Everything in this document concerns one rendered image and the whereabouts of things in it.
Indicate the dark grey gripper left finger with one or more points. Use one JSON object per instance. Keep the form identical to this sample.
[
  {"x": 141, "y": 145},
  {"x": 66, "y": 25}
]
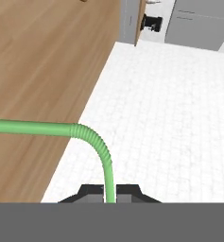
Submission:
[{"x": 89, "y": 191}]

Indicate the black coffee machine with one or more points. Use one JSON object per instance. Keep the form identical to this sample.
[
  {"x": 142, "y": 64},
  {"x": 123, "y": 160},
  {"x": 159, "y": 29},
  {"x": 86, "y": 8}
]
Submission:
[{"x": 152, "y": 23}]

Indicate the green bendy straw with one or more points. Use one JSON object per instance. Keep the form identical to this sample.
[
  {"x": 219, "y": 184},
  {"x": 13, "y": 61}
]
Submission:
[{"x": 99, "y": 145}]

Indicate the grey cabinet with wooden side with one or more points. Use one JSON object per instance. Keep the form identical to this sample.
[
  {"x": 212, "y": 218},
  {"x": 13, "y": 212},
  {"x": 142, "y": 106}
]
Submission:
[{"x": 131, "y": 20}]

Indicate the grey cupboard run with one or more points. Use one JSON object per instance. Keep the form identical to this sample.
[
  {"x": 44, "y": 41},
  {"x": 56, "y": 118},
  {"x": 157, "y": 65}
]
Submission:
[{"x": 201, "y": 22}]

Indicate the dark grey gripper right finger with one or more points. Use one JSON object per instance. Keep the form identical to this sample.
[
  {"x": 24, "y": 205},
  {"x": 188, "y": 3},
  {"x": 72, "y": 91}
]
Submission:
[{"x": 129, "y": 191}]

